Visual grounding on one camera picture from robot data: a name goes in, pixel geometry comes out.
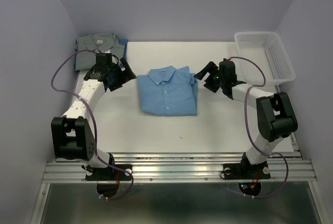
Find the folded grey shirt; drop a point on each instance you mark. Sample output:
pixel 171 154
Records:
pixel 89 45

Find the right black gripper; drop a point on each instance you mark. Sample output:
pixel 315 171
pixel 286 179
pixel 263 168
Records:
pixel 210 67

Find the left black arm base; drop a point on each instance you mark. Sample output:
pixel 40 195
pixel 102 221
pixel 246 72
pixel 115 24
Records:
pixel 104 174

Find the light blue long sleeve shirt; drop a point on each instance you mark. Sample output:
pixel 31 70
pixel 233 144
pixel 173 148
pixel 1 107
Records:
pixel 168 91

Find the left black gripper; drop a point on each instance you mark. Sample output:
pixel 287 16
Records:
pixel 125 75

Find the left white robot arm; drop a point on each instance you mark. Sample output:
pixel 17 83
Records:
pixel 75 132

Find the folded blue plaid shirt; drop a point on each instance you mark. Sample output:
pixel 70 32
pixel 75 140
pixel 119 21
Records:
pixel 123 42

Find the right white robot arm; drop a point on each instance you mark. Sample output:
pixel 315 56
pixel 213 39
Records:
pixel 275 115

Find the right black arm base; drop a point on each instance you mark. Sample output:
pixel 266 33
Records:
pixel 237 171

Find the white plastic basket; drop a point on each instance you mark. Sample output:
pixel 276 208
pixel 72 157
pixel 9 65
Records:
pixel 267 51

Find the aluminium mounting rail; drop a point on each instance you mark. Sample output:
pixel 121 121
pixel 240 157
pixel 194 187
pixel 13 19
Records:
pixel 182 167

